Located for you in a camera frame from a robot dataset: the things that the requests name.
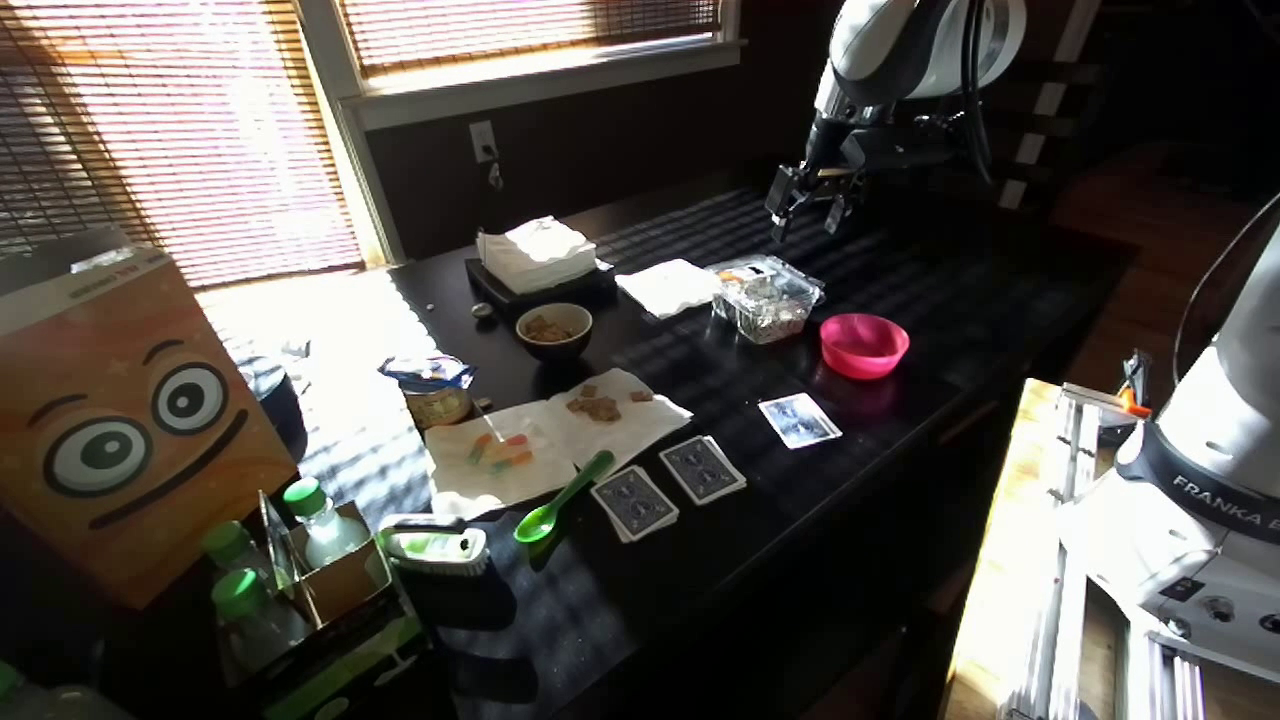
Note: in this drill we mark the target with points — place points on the white window frame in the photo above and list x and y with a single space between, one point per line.
532 81

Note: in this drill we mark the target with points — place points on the transparent bowl with food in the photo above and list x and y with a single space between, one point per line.
775 327

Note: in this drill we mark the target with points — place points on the bottle carrier box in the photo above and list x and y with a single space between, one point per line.
343 606

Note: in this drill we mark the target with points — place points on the bamboo window blind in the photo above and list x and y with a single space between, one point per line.
532 24
173 135

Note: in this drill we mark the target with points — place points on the blue back playing card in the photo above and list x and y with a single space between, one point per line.
703 471
633 503

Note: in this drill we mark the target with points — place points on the blue white playing card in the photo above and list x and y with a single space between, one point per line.
801 420

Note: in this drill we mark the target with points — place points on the flat white napkin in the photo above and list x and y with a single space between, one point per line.
666 284

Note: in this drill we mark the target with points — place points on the stack of white napkins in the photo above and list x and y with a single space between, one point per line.
537 251

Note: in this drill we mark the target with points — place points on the pink plastic bowl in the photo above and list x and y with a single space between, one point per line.
864 344

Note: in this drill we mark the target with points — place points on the green plastic spoon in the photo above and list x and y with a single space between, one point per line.
560 504

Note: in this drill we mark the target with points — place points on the cardboard box with face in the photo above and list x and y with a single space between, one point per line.
120 426

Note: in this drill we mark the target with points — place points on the white paper towel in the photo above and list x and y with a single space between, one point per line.
560 437

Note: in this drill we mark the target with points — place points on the black tray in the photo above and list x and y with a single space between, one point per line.
500 303

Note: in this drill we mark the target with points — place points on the small bowl with snacks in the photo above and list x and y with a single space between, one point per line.
552 327

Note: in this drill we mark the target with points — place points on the orange snack pieces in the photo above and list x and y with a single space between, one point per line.
500 445

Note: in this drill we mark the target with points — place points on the white green packet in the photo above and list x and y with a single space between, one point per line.
441 547

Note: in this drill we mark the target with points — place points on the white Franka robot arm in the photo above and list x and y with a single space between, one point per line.
920 53

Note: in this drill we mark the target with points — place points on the brown cracker pieces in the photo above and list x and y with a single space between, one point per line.
598 402

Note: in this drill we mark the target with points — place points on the white wall outlet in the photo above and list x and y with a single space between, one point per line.
481 142

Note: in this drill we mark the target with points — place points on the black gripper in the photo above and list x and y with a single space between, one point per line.
833 149

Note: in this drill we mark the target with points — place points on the clear bottle green cap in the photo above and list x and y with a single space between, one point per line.
320 521
240 603
235 547

